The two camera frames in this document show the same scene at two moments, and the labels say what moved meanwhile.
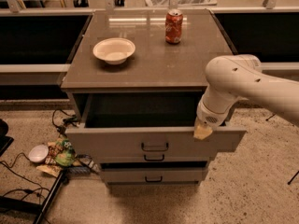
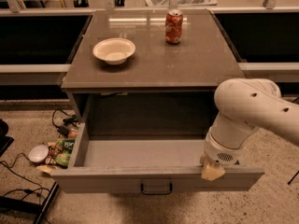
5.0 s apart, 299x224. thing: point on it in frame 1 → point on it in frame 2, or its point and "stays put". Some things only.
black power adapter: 62,130 stays put
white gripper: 207,117 → 220,153
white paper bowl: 114,50 stays put
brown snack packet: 50,169 stays put
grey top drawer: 142,124 → 152,164
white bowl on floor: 37,153 stays put
